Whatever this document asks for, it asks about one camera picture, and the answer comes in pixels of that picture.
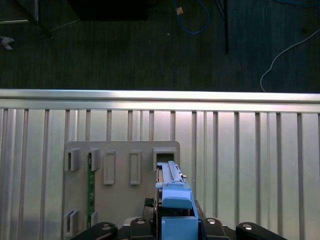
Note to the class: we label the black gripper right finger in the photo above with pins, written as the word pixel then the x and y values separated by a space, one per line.
pixel 212 230

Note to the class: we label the crumpled grey paper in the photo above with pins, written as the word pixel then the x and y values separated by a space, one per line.
pixel 7 42

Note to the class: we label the metal furniture leg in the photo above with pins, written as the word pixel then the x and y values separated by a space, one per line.
pixel 37 15

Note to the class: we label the grey parts rack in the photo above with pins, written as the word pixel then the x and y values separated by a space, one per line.
pixel 120 195

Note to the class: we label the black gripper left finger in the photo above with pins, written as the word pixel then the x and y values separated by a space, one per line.
pixel 140 230

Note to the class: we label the hard disk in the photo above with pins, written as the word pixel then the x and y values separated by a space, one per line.
pixel 175 200

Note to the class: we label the green RAM stick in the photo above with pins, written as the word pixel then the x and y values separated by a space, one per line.
pixel 90 190

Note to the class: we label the black floor box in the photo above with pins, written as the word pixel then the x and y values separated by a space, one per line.
pixel 107 10

